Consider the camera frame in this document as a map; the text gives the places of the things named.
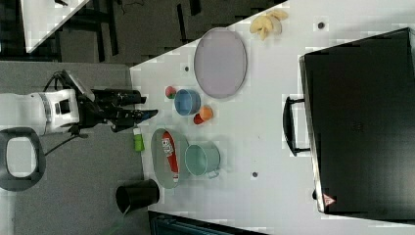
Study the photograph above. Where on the green bottle white cap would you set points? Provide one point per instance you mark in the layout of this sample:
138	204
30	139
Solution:
138	140

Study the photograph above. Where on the large purple plate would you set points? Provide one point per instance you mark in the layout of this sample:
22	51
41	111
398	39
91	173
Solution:
220	63

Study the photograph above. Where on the green mug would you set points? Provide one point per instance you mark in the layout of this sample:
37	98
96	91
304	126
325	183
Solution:
203	159

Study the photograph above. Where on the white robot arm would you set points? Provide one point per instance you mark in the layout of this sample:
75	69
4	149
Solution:
71	111

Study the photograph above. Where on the black cylinder container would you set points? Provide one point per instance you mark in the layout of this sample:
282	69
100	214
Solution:
135	195

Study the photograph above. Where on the blue frame rail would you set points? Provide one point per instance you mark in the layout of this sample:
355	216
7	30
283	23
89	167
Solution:
167	224

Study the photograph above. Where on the plush peeled banana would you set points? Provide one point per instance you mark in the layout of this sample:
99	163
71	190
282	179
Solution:
269	23

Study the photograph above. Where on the small red plush strawberry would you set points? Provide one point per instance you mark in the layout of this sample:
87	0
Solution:
198	119

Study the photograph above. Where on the plush orange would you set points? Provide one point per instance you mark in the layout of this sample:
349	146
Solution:
206	113

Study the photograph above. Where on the red plush ketchup bottle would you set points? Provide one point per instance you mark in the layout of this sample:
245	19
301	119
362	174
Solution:
169	151

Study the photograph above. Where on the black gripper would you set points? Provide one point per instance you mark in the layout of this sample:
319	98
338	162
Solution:
100	110

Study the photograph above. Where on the plush strawberry with leaves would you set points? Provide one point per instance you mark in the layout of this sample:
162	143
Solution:
170	92

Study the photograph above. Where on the black toaster oven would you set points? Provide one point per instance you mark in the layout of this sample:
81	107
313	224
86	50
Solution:
360	109

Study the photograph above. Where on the blue bowl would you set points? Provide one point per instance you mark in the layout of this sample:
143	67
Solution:
187	102

